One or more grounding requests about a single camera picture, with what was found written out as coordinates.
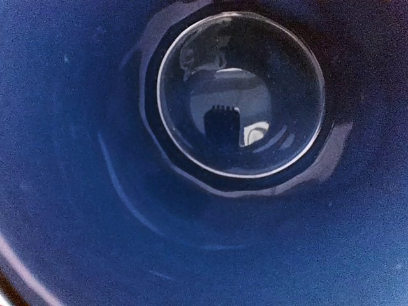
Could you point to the dark blue mug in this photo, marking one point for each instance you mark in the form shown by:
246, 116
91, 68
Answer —
203, 152

